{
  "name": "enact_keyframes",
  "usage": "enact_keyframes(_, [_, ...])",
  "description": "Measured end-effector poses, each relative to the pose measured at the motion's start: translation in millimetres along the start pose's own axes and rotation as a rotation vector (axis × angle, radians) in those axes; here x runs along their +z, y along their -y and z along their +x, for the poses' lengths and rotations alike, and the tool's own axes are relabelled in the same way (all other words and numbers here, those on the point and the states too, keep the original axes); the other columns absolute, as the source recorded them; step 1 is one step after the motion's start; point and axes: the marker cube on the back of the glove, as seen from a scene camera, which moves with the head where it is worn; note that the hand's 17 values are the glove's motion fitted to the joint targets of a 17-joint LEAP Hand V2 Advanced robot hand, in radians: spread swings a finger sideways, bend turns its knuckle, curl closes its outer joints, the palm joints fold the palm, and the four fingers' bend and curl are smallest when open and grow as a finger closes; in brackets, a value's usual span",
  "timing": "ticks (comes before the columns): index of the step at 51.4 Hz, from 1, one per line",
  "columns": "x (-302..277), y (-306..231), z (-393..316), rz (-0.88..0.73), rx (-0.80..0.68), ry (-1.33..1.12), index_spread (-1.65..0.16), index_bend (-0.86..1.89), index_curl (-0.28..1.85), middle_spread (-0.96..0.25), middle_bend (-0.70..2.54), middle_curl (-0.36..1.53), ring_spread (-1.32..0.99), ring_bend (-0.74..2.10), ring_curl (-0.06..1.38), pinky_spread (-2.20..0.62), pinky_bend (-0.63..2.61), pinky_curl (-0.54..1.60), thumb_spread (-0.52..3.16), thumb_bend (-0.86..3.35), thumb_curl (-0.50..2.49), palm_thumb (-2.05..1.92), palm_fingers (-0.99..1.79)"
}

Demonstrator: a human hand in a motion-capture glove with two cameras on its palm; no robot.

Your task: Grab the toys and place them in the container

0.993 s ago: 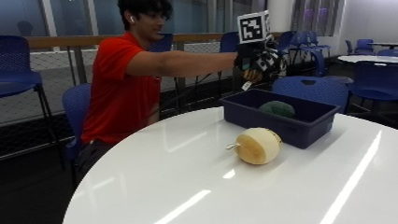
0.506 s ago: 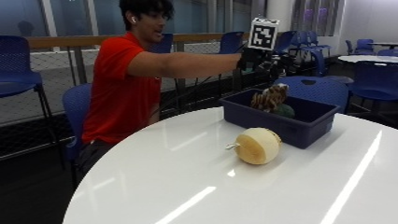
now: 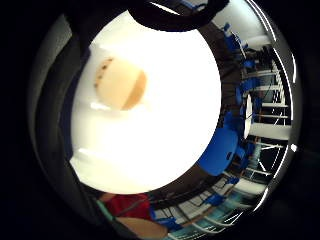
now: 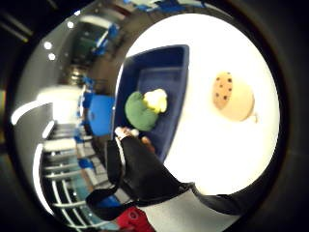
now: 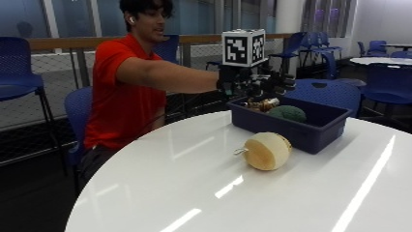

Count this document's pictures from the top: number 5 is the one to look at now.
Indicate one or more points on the brown and gold toy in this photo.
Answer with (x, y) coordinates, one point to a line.
(262, 104)

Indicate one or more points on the green round soft toy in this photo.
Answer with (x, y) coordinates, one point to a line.
(289, 112)

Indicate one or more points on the blue chair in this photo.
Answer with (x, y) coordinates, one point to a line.
(326, 93)
(389, 87)
(78, 122)
(322, 45)
(375, 48)
(167, 48)
(294, 46)
(18, 80)

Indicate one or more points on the white marker cube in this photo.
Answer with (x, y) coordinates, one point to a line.
(243, 47)

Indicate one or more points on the dark blue plastic bin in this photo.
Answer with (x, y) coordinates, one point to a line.
(301, 124)

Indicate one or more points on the cream round wooden toy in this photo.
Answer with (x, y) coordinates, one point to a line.
(266, 150)

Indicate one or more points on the white round table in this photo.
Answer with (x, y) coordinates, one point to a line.
(381, 60)

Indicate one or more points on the the person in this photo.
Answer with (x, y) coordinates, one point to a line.
(125, 93)

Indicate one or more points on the white earbud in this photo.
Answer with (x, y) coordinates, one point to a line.
(131, 20)

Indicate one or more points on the wooden railing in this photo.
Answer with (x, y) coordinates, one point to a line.
(78, 42)

